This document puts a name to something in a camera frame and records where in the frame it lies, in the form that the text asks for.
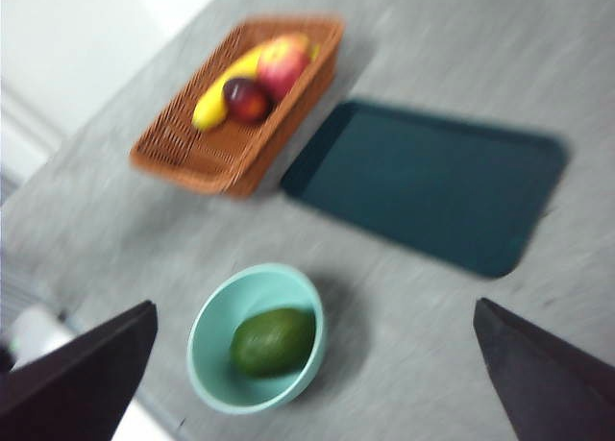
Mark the yellow banana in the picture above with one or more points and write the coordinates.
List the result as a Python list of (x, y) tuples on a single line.
[(211, 105)]

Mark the brown wicker basket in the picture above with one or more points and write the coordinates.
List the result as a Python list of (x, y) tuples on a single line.
[(230, 162)]

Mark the white rounded device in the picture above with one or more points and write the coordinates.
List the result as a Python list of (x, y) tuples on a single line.
[(36, 333)]

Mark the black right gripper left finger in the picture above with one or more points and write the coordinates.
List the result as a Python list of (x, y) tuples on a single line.
[(72, 393)]

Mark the red yellow apple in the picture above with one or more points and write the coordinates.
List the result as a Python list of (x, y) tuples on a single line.
[(283, 68)]

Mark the black rectangular tray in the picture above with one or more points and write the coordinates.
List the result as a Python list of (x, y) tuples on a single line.
[(423, 186)]

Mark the dark red apple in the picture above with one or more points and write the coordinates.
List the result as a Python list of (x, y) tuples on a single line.
[(246, 100)]

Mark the green avocado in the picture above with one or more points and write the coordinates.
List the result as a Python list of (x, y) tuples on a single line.
[(271, 342)]

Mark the teal ceramic bowl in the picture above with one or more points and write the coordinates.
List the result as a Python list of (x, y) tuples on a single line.
[(216, 364)]

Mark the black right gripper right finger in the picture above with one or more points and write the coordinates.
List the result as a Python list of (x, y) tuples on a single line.
[(557, 388)]

